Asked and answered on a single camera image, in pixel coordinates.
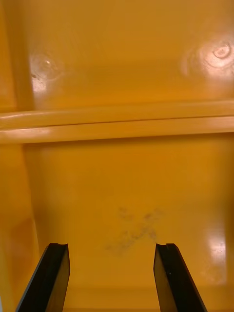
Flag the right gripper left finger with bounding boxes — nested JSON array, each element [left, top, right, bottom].
[[15, 242, 71, 312]]

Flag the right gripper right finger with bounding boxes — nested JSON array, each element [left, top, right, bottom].
[[153, 243, 208, 312]]

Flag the scratched yellow-orange plastic bin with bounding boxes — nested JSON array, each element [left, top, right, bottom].
[[0, 116, 234, 312]]

